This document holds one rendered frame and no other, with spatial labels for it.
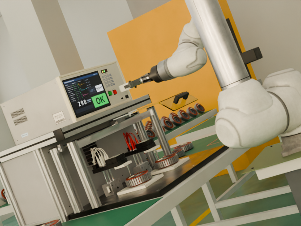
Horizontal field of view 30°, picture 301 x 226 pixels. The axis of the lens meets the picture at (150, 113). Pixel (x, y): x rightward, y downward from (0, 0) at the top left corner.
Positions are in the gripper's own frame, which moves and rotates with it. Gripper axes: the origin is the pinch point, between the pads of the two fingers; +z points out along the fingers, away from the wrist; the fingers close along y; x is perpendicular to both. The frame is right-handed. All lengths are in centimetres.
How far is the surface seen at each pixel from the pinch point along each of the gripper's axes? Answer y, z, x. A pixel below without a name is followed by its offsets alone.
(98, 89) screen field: -7.1, 9.8, 3.4
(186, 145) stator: 52, 13, -40
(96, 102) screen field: -11.3, 9.8, -1.7
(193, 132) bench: 137, 56, -43
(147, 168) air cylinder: 4.9, 9.0, -38.7
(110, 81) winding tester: 3.7, 9.9, 5.3
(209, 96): 326, 133, -32
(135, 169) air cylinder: 0.0, 11.8, -36.9
